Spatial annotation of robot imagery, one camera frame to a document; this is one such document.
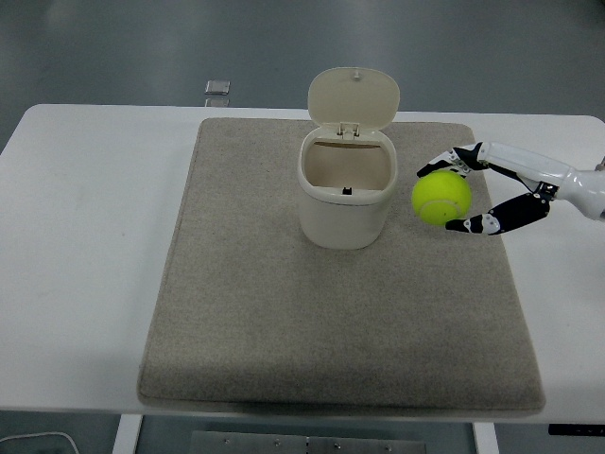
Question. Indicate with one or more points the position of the cream lidded bin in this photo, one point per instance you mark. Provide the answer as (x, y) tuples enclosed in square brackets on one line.
[(349, 179)]

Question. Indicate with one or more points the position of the grey metal plate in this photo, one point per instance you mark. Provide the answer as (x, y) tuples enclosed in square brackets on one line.
[(307, 442)]

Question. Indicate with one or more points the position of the small metal floor plate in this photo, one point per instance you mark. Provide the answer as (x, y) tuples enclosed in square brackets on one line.
[(218, 86), (216, 101)]

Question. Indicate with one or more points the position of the white table leg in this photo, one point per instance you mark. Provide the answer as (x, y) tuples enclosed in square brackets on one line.
[(126, 434), (485, 438)]

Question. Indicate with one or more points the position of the yellow-green tennis ball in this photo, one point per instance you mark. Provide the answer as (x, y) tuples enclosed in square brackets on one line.
[(441, 197)]

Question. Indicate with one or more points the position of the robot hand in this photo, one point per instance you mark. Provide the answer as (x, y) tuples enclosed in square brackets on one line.
[(529, 170)]

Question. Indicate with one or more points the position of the black table control panel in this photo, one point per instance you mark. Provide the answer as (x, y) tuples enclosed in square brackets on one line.
[(576, 430)]

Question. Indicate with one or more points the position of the grey fabric mat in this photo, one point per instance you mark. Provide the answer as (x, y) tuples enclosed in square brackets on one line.
[(331, 307)]

